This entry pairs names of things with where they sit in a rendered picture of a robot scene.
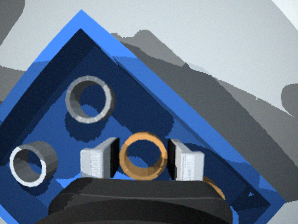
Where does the bronze bushing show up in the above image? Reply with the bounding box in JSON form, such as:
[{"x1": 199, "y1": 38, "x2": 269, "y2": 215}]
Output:
[
  {"x1": 119, "y1": 131, "x2": 167, "y2": 180},
  {"x1": 203, "y1": 176, "x2": 225, "y2": 200}
]

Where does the grey metal bushing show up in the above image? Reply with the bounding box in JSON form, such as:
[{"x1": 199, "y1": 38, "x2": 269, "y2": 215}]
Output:
[
  {"x1": 65, "y1": 75, "x2": 116, "y2": 123},
  {"x1": 10, "y1": 141, "x2": 58, "y2": 187}
]

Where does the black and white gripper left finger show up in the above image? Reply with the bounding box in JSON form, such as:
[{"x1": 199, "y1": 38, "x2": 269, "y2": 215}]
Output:
[{"x1": 81, "y1": 137, "x2": 120, "y2": 179}]

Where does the blue square crate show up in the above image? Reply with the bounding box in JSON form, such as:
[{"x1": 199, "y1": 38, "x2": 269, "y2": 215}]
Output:
[{"x1": 0, "y1": 10, "x2": 286, "y2": 224}]

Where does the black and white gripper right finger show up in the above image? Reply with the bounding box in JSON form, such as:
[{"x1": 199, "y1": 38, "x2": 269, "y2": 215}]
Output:
[{"x1": 167, "y1": 139, "x2": 204, "y2": 181}]

